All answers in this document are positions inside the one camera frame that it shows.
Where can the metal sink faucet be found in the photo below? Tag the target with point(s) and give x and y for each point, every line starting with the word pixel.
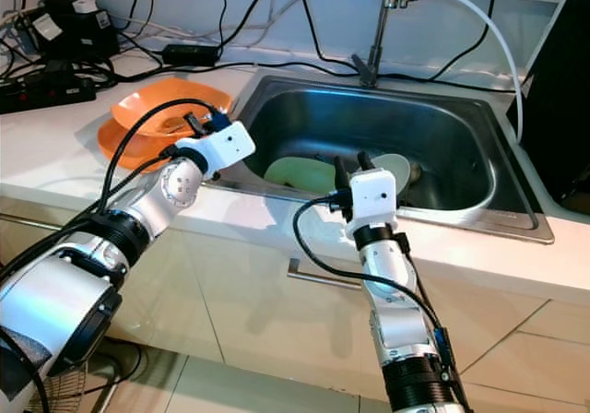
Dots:
pixel 366 67

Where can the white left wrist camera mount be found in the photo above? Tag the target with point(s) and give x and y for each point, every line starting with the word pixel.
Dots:
pixel 226 146

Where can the white plug adapter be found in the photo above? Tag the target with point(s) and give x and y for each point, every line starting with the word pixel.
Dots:
pixel 85 6

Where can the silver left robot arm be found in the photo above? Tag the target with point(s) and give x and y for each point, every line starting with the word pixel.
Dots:
pixel 64 312

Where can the green plastic plate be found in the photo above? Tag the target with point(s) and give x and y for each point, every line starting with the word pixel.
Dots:
pixel 295 173

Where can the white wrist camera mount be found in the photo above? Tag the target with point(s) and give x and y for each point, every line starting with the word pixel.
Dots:
pixel 226 146
pixel 373 201

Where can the stainless steel sink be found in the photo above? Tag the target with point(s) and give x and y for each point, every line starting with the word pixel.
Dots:
pixel 378 118

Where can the black appliance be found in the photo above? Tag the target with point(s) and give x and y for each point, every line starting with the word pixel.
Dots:
pixel 558 100

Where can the translucent grey bowl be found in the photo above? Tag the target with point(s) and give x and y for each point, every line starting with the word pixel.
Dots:
pixel 392 166

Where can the black charger with white labels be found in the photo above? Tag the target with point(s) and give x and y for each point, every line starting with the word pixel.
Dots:
pixel 69 30

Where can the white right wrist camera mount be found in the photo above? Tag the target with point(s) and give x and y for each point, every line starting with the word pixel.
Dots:
pixel 373 201

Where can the black power strip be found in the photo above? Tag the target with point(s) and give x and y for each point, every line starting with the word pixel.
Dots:
pixel 46 90

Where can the small black power adapter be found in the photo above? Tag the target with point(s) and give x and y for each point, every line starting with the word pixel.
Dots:
pixel 192 53

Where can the orange plastic plate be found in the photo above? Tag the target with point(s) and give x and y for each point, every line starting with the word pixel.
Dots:
pixel 115 150

